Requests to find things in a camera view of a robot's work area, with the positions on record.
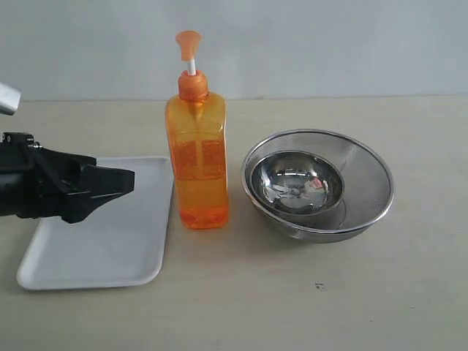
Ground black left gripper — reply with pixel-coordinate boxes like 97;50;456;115
1;132;135;224

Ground orange pump soap bottle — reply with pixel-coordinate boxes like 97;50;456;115
165;31;229;230

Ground small shiny steel bowl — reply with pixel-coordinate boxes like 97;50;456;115
249;150;344;223

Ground steel mesh strainer bowl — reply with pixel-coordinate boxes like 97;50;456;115
241;129;394;244

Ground white rectangular plastic tray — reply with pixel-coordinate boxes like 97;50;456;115
16;156;173;290

